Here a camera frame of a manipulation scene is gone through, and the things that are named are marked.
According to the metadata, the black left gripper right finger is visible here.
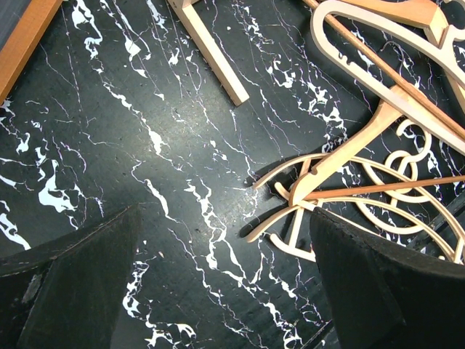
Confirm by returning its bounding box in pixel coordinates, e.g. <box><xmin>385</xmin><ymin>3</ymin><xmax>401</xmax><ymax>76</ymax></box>
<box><xmin>310</xmin><ymin>208</ymin><xmax>464</xmax><ymax>348</ymax></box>

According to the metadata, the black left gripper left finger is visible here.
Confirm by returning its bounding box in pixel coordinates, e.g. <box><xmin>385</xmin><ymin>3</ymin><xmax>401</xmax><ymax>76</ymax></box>
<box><xmin>1</xmin><ymin>205</ymin><xmax>142</xmax><ymax>348</ymax></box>

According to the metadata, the cream thin plastic hanger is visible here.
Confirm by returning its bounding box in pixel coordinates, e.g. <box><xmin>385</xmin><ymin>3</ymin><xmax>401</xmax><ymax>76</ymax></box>
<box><xmin>243</xmin><ymin>119</ymin><xmax>465</xmax><ymax>265</ymax></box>

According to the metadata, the orange wooden shelf rack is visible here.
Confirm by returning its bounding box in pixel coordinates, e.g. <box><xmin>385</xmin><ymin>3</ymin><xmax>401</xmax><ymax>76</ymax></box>
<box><xmin>1</xmin><ymin>1</ymin><xmax>62</xmax><ymax>101</ymax></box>

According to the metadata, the light wooden clothes rack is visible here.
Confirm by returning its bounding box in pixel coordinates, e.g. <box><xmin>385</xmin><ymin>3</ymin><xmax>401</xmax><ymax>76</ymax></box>
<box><xmin>169</xmin><ymin>0</ymin><xmax>249</xmax><ymax>106</ymax></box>

